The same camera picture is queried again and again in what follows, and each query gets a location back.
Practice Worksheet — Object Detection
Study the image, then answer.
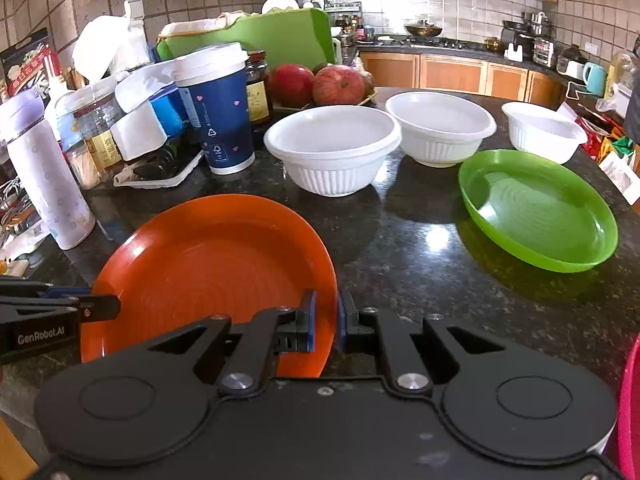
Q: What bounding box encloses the orange plastic plate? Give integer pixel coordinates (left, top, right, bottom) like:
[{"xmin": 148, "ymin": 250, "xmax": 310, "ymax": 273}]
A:
[{"xmin": 79, "ymin": 194, "xmax": 337, "ymax": 377}]

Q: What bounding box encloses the blue paper cup white lid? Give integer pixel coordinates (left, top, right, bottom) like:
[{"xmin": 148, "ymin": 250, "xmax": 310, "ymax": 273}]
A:
[{"xmin": 172, "ymin": 42, "xmax": 255, "ymax": 176}]

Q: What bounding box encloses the teal mug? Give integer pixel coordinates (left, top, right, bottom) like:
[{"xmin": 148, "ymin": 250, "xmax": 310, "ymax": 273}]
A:
[{"xmin": 582, "ymin": 62, "xmax": 608, "ymax": 98}]

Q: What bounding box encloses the black wok on stove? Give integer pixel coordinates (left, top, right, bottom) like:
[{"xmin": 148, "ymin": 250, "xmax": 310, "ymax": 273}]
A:
[{"xmin": 405, "ymin": 23, "xmax": 442, "ymax": 38}]

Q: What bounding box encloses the red apple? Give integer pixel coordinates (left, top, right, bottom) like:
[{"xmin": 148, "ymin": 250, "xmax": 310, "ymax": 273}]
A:
[
  {"xmin": 268, "ymin": 64, "xmax": 314, "ymax": 108},
  {"xmin": 312, "ymin": 65, "xmax": 366, "ymax": 105}
]

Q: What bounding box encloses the dark jar red lid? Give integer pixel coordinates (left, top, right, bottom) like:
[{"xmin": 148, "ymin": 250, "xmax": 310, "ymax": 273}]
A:
[{"xmin": 246, "ymin": 50, "xmax": 272, "ymax": 129}]

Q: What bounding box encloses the magenta plastic plate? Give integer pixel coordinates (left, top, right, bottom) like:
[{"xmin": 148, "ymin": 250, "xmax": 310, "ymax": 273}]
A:
[{"xmin": 617, "ymin": 335, "xmax": 640, "ymax": 480}]

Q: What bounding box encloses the white plastic bowl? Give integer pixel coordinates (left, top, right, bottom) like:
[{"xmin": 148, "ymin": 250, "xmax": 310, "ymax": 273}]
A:
[
  {"xmin": 385, "ymin": 91, "xmax": 497, "ymax": 168},
  {"xmin": 264, "ymin": 105, "xmax": 401, "ymax": 197},
  {"xmin": 501, "ymin": 102, "xmax": 588, "ymax": 164}
]

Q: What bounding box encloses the white patterned thermos bottle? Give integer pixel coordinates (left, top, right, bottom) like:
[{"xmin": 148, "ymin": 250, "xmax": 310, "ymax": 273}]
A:
[{"xmin": 1, "ymin": 89, "xmax": 96, "ymax": 250}]

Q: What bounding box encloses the red apple left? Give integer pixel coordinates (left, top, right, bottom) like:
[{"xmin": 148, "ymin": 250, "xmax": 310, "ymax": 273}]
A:
[{"xmin": 268, "ymin": 64, "xmax": 314, "ymax": 108}]

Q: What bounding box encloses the green cutting board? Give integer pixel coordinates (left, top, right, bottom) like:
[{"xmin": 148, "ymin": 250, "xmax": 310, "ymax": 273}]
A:
[{"xmin": 156, "ymin": 9, "xmax": 335, "ymax": 70}]

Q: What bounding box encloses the green plastic plate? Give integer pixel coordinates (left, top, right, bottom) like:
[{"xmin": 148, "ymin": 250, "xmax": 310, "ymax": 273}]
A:
[{"xmin": 458, "ymin": 150, "xmax": 618, "ymax": 274}]

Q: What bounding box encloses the red apple right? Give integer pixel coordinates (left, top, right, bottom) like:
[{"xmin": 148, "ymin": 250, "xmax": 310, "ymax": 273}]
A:
[{"xmin": 312, "ymin": 65, "xmax": 366, "ymax": 105}]

